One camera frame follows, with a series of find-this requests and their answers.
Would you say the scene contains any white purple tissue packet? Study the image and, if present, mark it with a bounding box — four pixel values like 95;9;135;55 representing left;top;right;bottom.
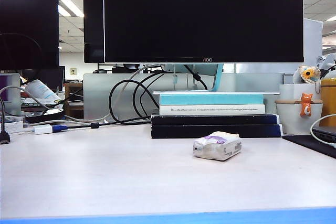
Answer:
193;131;243;162

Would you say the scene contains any thick black flat box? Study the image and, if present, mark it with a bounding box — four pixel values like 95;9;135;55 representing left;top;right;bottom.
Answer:
151;123;283;139

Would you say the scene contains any teal book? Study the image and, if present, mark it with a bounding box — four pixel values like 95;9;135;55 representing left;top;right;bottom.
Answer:
159;93;265;105

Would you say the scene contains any white book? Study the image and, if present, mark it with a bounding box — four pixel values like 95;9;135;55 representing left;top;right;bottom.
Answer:
159;104;266;116

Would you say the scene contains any thin black flat box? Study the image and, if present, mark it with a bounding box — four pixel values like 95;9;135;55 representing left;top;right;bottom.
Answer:
151;113;279;125

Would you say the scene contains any silver light-blue monitor stand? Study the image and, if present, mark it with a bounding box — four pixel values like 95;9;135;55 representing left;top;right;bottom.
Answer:
152;63;281;95

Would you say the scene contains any black AOC monitor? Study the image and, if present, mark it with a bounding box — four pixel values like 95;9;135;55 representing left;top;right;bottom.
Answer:
103;0;305;64

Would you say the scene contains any brown wooden cabinet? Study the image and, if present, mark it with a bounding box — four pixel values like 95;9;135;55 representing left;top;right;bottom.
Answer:
64;82;84;119

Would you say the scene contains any black monitor with white sticker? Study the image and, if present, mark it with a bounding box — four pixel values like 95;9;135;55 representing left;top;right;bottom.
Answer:
82;0;105;64

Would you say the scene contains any small dark background monitor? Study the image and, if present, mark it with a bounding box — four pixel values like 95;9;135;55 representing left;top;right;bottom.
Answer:
22;66;66;92

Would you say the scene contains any white cup with cat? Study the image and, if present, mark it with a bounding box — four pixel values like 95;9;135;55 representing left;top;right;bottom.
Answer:
275;83;324;135

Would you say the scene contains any black shallow dish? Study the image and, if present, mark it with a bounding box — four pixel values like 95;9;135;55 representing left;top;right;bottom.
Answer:
25;108;66;123

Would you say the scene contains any white adapter box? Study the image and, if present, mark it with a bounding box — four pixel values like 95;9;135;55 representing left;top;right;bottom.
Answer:
33;124;54;135

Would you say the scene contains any white bottle with blue print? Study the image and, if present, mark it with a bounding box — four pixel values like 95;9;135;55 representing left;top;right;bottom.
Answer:
25;79;62;104

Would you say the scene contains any stack of papers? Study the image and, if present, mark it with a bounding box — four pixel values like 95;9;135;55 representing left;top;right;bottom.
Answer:
20;97;65;109

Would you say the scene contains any orange cat figurine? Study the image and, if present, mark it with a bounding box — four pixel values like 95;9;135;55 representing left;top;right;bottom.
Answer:
300;92;313;117

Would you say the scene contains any plush toy with sunflower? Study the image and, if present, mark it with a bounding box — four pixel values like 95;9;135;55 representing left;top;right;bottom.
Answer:
292;64;321;94

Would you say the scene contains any black mouse pad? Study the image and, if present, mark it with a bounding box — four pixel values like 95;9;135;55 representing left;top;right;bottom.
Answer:
282;134;336;159

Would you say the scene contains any white partition board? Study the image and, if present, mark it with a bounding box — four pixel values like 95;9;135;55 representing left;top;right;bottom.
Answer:
303;18;324;74

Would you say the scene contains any silver device with purple screen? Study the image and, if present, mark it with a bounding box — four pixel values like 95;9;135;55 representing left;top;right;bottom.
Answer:
0;72;22;116

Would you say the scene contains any small white box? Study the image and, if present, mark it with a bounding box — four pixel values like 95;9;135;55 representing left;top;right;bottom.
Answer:
0;120;24;134

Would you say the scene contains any black monitor with thin bezel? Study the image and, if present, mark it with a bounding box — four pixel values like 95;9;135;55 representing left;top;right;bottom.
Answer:
0;0;60;70

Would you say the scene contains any yellow canister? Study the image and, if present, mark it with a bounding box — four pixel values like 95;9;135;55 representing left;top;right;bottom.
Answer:
319;77;336;127

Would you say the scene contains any black laptop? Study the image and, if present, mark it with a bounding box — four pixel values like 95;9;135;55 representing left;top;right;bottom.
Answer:
312;124;336;143

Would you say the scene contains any black looped cable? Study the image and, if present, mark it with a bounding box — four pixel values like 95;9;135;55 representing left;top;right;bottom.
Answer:
132;71;165;120

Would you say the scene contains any black monitor cable with plug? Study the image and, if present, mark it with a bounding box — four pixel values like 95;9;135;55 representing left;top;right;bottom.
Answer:
183;63;208;90

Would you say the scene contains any black cable with ferrite bead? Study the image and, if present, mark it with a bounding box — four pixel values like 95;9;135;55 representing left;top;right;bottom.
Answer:
67;70;166;130

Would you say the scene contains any white looped cable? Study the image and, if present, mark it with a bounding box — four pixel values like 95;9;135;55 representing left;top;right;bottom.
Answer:
310;113;336;149

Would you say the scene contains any thin grey cable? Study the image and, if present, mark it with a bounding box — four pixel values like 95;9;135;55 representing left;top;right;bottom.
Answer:
0;85;50;111

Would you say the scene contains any black HDMI plug cable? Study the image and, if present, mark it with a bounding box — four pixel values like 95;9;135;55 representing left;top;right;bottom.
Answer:
0;98;11;145

